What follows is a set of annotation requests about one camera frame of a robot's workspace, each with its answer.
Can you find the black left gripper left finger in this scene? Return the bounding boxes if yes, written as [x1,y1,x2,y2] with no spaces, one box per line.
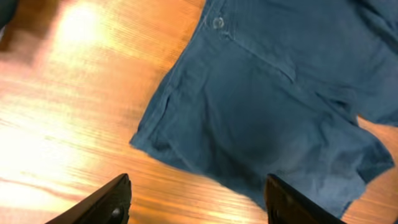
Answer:
[47,174,132,224]

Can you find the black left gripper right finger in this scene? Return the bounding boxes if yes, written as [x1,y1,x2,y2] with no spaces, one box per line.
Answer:
[264,174,345,224]

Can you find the black folded garment left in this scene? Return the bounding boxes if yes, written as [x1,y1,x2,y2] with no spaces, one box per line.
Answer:
[0,0,19,29]

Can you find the dark blue denim shorts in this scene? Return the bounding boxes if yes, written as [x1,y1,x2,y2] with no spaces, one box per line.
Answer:
[131,0,397,217]

